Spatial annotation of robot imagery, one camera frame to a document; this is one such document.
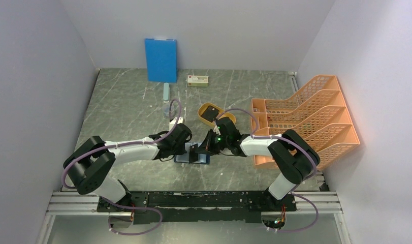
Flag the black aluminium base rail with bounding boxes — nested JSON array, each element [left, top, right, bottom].
[[46, 191, 343, 224]]

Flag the yellow oval tray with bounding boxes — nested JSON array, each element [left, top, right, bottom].
[[198, 103, 236, 128]]

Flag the orange plastic file organizer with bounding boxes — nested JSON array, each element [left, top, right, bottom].
[[250, 75, 360, 170]]

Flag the light blue stapler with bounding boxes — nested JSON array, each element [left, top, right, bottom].
[[163, 83, 170, 102]]

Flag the clear jar of paper clips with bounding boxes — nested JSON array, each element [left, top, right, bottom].
[[162, 102, 172, 118]]

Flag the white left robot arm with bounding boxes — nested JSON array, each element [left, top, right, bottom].
[[62, 124, 192, 211]]

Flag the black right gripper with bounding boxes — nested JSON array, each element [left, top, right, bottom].
[[196, 129, 230, 155]]

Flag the blue upright folder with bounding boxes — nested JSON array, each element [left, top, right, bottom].
[[144, 39, 177, 83]]

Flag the green and white small box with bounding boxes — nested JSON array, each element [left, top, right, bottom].
[[186, 75, 209, 87]]

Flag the navy blue card holder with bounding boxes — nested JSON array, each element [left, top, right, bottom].
[[174, 142, 210, 165]]

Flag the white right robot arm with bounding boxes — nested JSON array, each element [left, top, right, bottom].
[[195, 117, 321, 210]]

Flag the black VIP card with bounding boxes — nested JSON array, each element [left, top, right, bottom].
[[201, 105, 219, 122]]

